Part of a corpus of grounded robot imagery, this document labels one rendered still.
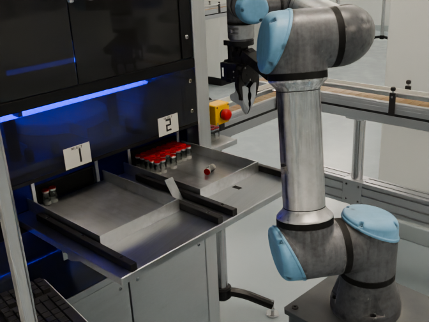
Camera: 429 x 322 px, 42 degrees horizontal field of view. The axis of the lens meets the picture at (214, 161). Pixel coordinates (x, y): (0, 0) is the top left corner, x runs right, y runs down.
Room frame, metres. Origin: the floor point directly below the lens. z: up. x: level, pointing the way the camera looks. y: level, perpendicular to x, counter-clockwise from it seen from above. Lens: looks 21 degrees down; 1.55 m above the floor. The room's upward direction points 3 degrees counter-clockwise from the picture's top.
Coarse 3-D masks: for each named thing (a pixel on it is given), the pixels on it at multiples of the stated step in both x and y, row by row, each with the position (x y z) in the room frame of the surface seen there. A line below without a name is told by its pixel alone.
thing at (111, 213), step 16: (112, 176) 1.55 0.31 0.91; (80, 192) 1.50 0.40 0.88; (96, 192) 1.50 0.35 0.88; (112, 192) 1.49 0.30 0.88; (128, 192) 1.49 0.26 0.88; (144, 192) 1.45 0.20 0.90; (160, 192) 1.40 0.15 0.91; (32, 208) 1.39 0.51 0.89; (48, 208) 1.34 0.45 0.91; (64, 208) 1.40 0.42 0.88; (80, 208) 1.39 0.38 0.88; (96, 208) 1.39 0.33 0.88; (112, 208) 1.38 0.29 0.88; (128, 208) 1.38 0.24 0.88; (144, 208) 1.38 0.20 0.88; (160, 208) 1.31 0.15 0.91; (176, 208) 1.35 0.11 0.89; (80, 224) 1.30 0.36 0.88; (96, 224) 1.29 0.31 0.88; (112, 224) 1.29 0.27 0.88; (128, 224) 1.23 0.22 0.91; (144, 224) 1.27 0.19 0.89; (96, 240) 1.18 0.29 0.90; (112, 240) 1.20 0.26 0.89
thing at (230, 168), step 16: (192, 144) 1.79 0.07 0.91; (192, 160) 1.72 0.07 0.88; (208, 160) 1.71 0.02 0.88; (224, 160) 1.69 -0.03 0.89; (240, 160) 1.65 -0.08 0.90; (160, 176) 1.53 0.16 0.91; (176, 176) 1.59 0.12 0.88; (192, 176) 1.58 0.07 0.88; (208, 176) 1.58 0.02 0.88; (224, 176) 1.57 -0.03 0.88; (240, 176) 1.54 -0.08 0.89; (208, 192) 1.44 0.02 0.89
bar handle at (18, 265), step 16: (0, 128) 0.74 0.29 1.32; (0, 144) 0.73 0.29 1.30; (0, 160) 0.72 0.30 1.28; (0, 176) 0.72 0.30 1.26; (0, 192) 0.72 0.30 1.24; (0, 208) 0.72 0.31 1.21; (16, 224) 0.73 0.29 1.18; (16, 240) 0.72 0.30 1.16; (16, 256) 0.72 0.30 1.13; (16, 272) 0.72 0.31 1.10; (16, 288) 0.72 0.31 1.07; (32, 304) 0.73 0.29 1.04; (32, 320) 0.72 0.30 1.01
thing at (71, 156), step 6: (84, 144) 1.46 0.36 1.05; (66, 150) 1.42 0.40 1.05; (72, 150) 1.43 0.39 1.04; (78, 150) 1.45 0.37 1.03; (84, 150) 1.46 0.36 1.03; (90, 150) 1.47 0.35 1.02; (66, 156) 1.42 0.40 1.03; (72, 156) 1.43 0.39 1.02; (78, 156) 1.44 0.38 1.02; (84, 156) 1.46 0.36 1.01; (90, 156) 1.47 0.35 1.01; (66, 162) 1.42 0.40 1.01; (72, 162) 1.43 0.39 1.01; (78, 162) 1.44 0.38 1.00; (84, 162) 1.46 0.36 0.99; (66, 168) 1.41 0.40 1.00
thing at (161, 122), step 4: (168, 116) 1.69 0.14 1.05; (172, 116) 1.70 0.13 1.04; (176, 116) 1.71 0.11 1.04; (160, 120) 1.67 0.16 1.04; (164, 120) 1.68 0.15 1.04; (172, 120) 1.70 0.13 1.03; (176, 120) 1.71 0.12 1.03; (160, 124) 1.66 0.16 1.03; (164, 124) 1.68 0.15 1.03; (172, 124) 1.70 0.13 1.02; (176, 124) 1.71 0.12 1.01; (160, 128) 1.66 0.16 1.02; (164, 128) 1.67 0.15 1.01; (168, 128) 1.69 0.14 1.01; (172, 128) 1.70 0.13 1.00; (176, 128) 1.71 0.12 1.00; (160, 132) 1.66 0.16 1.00; (164, 132) 1.67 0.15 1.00; (168, 132) 1.69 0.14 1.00; (172, 132) 1.70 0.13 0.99; (160, 136) 1.66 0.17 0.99
